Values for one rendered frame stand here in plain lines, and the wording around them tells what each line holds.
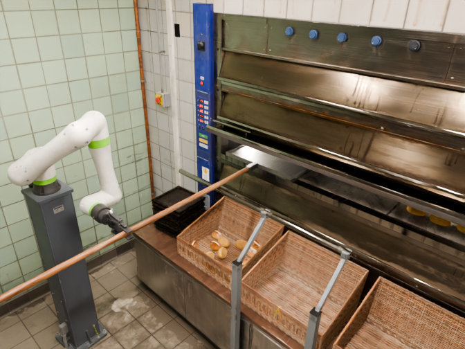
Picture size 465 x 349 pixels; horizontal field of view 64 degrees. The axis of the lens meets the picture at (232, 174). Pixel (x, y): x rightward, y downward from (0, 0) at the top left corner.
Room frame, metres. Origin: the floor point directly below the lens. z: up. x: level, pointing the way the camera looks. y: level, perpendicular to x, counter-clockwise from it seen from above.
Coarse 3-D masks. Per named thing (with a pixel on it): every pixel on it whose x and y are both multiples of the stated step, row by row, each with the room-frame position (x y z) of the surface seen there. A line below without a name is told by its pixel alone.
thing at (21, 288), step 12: (228, 180) 2.00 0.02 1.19; (204, 192) 1.85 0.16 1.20; (180, 204) 1.71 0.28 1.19; (156, 216) 1.59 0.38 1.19; (132, 228) 1.49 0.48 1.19; (108, 240) 1.39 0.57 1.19; (84, 252) 1.30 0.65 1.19; (60, 264) 1.23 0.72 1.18; (72, 264) 1.24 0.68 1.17; (36, 276) 1.15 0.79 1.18; (48, 276) 1.17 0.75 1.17; (24, 288) 1.10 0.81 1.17; (0, 300) 1.03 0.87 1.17
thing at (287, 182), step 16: (272, 176) 2.12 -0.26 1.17; (304, 192) 1.95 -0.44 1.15; (320, 192) 1.90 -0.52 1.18; (352, 208) 1.74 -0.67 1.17; (368, 208) 1.73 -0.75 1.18; (384, 224) 1.62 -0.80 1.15; (400, 224) 1.58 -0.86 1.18; (432, 240) 1.46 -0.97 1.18; (448, 240) 1.45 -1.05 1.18; (464, 256) 1.36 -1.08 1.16
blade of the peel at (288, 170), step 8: (232, 152) 2.44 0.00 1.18; (240, 152) 2.44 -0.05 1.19; (248, 152) 2.44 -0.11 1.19; (256, 152) 2.44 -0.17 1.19; (240, 160) 2.31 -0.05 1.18; (248, 160) 2.27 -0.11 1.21; (256, 160) 2.32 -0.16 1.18; (264, 160) 2.32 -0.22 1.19; (272, 160) 2.32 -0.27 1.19; (280, 160) 2.32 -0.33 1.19; (264, 168) 2.18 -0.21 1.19; (272, 168) 2.20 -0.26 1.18; (280, 168) 2.20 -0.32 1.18; (288, 168) 2.20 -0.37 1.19; (296, 168) 2.20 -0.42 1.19; (304, 168) 2.20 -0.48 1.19; (280, 176) 2.09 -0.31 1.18; (288, 176) 2.06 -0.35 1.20; (296, 176) 2.09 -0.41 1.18
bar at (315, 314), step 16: (192, 176) 2.09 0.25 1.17; (224, 192) 1.89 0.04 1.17; (256, 208) 1.72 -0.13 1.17; (288, 224) 1.58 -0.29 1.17; (320, 240) 1.45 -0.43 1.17; (240, 256) 1.56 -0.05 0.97; (240, 272) 1.53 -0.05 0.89; (336, 272) 1.32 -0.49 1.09; (240, 288) 1.53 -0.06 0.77; (240, 304) 1.53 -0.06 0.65; (320, 304) 1.23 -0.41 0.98
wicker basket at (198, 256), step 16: (208, 208) 2.27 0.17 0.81; (224, 208) 2.36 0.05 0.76; (240, 208) 2.27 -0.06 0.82; (192, 224) 2.15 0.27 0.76; (208, 224) 2.26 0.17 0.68; (224, 224) 2.31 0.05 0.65; (256, 224) 2.15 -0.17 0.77; (272, 224) 2.08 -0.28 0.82; (192, 240) 2.14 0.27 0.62; (208, 240) 2.19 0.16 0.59; (272, 240) 1.94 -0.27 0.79; (192, 256) 2.01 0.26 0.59; (208, 256) 1.84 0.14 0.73; (256, 256) 1.82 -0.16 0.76; (208, 272) 1.84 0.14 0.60; (224, 272) 1.75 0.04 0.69
